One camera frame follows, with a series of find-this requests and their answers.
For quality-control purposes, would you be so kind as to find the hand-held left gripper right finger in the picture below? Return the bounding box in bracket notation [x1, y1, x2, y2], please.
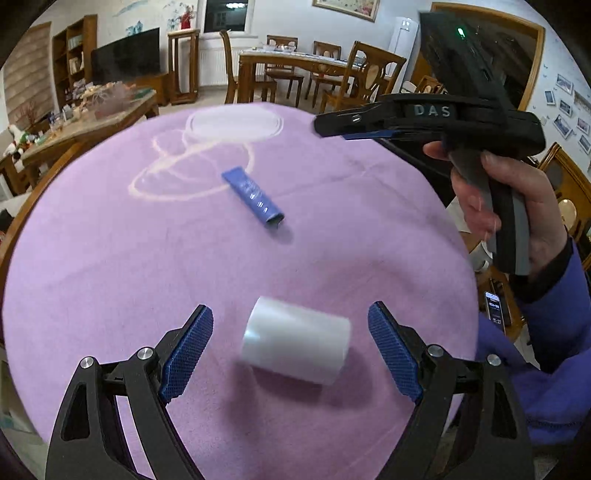
[367, 301, 536, 480]

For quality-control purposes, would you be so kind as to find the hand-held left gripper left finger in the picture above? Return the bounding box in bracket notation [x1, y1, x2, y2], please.
[45, 304, 215, 480]

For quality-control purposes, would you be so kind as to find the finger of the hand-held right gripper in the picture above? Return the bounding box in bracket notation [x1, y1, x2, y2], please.
[343, 130, 445, 142]
[314, 102, 403, 138]

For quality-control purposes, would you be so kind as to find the white plastic roll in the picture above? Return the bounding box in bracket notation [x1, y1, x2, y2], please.
[241, 295, 352, 387]

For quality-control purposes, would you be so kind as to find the person's right forearm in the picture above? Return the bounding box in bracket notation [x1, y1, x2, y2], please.
[475, 237, 591, 448]

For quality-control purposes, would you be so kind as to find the person's right hand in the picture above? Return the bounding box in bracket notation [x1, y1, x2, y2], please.
[423, 140, 570, 278]

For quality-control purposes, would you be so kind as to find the wooden dining chair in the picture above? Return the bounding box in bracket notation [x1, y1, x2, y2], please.
[320, 41, 408, 114]
[312, 41, 343, 99]
[414, 75, 447, 96]
[219, 30, 278, 105]
[266, 34, 306, 98]

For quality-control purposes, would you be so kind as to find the wooden dining table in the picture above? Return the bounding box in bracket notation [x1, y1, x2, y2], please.
[238, 46, 352, 105]

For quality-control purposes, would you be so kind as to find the purple tablecloth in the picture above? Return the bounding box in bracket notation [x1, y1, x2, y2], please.
[0, 102, 482, 480]

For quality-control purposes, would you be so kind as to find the white standing air conditioner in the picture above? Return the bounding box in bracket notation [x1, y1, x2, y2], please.
[388, 16, 424, 57]

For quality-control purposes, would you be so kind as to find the framed flower painting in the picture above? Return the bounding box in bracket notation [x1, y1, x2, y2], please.
[312, 0, 380, 23]

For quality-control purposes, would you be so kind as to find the smartphone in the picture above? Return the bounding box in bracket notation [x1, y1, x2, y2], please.
[483, 290, 513, 329]

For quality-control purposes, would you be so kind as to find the clear round plastic lid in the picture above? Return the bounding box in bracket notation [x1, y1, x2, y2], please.
[187, 105, 284, 142]

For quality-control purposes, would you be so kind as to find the blue squeeze tube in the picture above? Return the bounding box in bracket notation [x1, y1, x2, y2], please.
[221, 166, 286, 230]

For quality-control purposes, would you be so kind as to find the white mug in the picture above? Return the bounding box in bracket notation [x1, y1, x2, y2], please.
[470, 239, 493, 274]

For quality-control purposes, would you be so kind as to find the dark window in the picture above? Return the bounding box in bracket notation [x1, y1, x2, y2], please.
[203, 0, 257, 34]

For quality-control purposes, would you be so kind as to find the clear plastic wrap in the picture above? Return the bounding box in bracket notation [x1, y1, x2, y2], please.
[128, 131, 256, 202]

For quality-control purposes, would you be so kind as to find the tall wooden plant stand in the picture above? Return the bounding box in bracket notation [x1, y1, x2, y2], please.
[167, 28, 202, 106]

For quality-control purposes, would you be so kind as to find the red flower arrangement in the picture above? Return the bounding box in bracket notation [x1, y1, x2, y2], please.
[177, 2, 197, 31]

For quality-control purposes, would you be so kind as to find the wooden television cabinet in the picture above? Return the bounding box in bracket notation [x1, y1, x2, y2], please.
[133, 72, 170, 108]

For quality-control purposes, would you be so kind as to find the black flat television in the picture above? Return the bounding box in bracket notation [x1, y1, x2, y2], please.
[91, 28, 162, 86]

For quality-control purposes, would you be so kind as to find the wooden coffee table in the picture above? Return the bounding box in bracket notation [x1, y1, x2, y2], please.
[0, 90, 160, 195]

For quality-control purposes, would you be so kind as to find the pile of coffee table clutter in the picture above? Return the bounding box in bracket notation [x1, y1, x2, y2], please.
[46, 80, 158, 140]

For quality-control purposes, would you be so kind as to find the plush toy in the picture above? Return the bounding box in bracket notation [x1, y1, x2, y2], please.
[4, 124, 36, 158]

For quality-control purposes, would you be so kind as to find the wooden bookshelf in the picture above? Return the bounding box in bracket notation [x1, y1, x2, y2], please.
[52, 14, 99, 110]

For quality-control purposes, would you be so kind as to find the group of wall photo frames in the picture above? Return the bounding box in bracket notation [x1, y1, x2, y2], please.
[543, 72, 591, 154]

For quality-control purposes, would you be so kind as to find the wooden door frame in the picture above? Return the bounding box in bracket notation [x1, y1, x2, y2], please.
[406, 2, 546, 126]

